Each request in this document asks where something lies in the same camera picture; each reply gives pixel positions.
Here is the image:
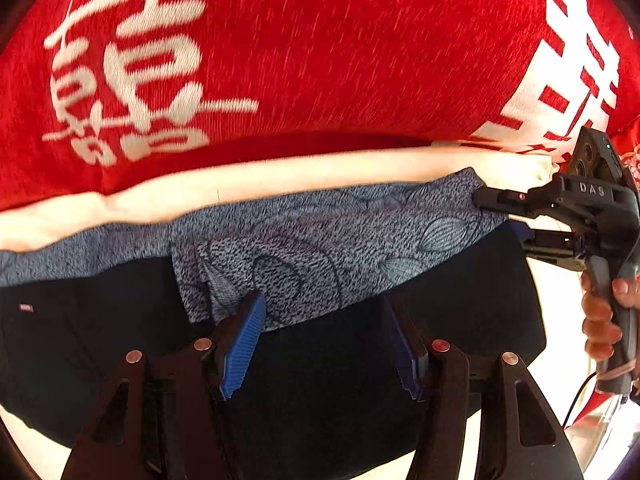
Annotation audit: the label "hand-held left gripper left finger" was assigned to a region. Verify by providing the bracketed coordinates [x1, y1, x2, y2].
[60, 291, 267, 480]

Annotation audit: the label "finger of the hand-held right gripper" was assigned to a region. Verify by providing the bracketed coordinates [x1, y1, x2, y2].
[517, 222, 589, 269]
[472, 177, 567, 221]

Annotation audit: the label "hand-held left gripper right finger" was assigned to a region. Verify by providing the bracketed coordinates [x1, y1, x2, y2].
[385, 294, 583, 480]

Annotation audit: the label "black pants with blue trim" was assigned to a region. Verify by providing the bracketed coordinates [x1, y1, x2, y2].
[0, 167, 548, 480]

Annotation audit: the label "person's right hand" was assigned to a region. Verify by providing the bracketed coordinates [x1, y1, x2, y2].
[581, 272, 640, 361]

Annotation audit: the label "red ornament pillow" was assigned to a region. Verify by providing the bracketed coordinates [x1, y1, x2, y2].
[607, 115, 640, 186]

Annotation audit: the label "grey patterned cloth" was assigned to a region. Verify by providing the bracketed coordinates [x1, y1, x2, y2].
[0, 142, 626, 480]

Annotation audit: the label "red printed blanket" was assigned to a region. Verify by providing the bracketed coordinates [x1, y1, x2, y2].
[0, 0, 640, 211]

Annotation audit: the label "black cable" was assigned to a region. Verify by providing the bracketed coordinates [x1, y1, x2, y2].
[562, 372, 601, 429]

